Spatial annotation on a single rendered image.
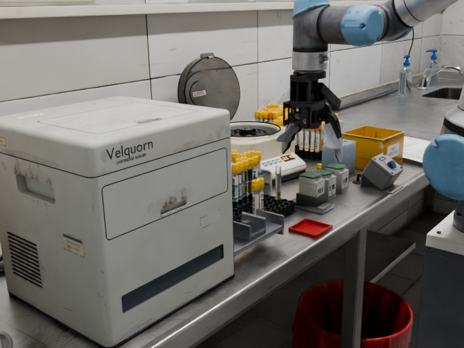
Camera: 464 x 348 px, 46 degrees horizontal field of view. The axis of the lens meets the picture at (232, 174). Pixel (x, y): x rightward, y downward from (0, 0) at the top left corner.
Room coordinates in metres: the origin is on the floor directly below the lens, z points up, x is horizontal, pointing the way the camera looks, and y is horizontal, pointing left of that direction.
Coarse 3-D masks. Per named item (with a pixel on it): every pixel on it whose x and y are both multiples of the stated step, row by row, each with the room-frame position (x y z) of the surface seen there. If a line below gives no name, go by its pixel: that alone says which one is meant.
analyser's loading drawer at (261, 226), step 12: (252, 216) 0.98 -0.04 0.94; (264, 216) 1.03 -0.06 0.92; (276, 216) 1.01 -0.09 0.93; (240, 228) 0.94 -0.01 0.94; (252, 228) 0.98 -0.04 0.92; (264, 228) 0.96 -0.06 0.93; (276, 228) 0.99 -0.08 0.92; (240, 240) 0.93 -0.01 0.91; (252, 240) 0.93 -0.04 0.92; (240, 252) 0.91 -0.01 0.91
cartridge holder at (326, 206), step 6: (294, 198) 1.23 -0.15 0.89; (300, 198) 1.20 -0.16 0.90; (306, 198) 1.19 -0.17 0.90; (312, 198) 1.18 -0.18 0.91; (318, 198) 1.18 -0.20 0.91; (324, 198) 1.20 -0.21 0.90; (300, 204) 1.19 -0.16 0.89; (306, 204) 1.19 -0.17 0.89; (312, 204) 1.18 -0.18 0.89; (318, 204) 1.18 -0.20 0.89; (324, 204) 1.18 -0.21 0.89; (330, 204) 1.18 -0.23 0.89; (312, 210) 1.17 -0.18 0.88; (318, 210) 1.16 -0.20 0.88; (324, 210) 1.16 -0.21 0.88
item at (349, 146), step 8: (344, 144) 1.40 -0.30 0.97; (352, 144) 1.43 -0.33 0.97; (328, 152) 1.38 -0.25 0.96; (344, 152) 1.40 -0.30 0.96; (352, 152) 1.43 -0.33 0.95; (328, 160) 1.38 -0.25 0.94; (336, 160) 1.37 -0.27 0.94; (344, 160) 1.40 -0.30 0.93; (352, 160) 1.43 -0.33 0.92; (352, 168) 1.43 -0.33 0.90; (352, 176) 1.41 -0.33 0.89
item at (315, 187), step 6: (300, 180) 1.20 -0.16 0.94; (306, 180) 1.19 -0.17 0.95; (312, 180) 1.18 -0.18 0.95; (318, 180) 1.19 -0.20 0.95; (324, 180) 1.20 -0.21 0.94; (300, 186) 1.20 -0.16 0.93; (306, 186) 1.19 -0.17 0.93; (312, 186) 1.18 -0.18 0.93; (318, 186) 1.18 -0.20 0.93; (324, 186) 1.20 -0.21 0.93; (300, 192) 1.20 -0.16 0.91; (306, 192) 1.19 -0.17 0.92; (312, 192) 1.18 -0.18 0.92; (318, 192) 1.18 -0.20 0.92; (324, 192) 1.20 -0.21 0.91
